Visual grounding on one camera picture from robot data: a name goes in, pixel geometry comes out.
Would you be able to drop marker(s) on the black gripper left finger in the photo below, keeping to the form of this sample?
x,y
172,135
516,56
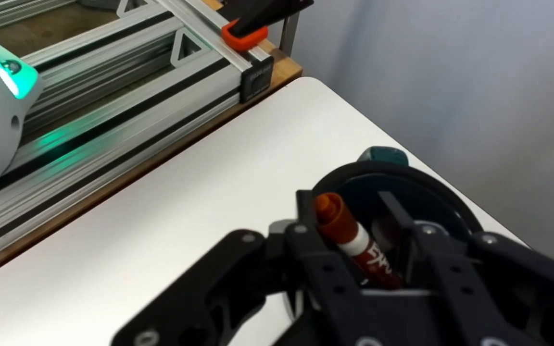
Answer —
x,y
226,281

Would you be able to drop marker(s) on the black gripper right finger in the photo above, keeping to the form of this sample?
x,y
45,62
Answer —
x,y
482,281

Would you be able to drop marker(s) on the red white marker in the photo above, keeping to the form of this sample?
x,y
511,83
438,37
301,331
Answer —
x,y
345,231

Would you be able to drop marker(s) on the dark green speckled mug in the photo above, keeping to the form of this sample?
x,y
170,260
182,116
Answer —
x,y
443,198

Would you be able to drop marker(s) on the black orange bar clamp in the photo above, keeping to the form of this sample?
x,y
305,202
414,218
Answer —
x,y
245,35

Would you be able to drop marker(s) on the aluminium profile frame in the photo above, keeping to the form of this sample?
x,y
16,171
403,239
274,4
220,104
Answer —
x,y
130,108

